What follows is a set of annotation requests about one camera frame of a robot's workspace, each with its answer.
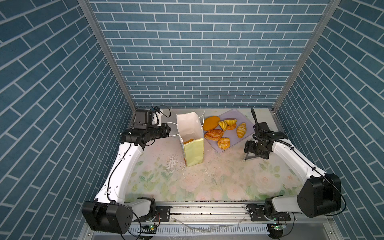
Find paper gift bag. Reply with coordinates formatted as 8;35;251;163
168;112;205;167

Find square orange toast bread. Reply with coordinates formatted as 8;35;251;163
183;139;194;145

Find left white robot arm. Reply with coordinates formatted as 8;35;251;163
82;123;171;235

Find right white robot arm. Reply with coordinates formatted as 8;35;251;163
244;131;347;221

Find striped oval bread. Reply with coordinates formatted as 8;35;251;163
236;123;247;139

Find round orange flat bread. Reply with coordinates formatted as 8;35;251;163
203;116;221;132

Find small round knotted bun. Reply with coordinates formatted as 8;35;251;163
217;138;231;150

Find lavender tray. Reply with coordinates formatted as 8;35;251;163
214;110;255;148

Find yellow orange croissant bun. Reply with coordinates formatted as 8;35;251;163
224;119;237;131

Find glazed brown pastry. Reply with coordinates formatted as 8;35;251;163
204;129;225;142

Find yellow shell bun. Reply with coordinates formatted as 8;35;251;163
218;121;228;132

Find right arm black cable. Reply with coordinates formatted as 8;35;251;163
250;108;347;217

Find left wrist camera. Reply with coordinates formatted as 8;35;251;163
151;107;162;126

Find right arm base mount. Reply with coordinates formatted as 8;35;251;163
245;204;291;222

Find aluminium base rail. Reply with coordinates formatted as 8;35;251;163
80;200;334;226

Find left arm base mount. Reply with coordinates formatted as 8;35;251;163
137;197;171;223

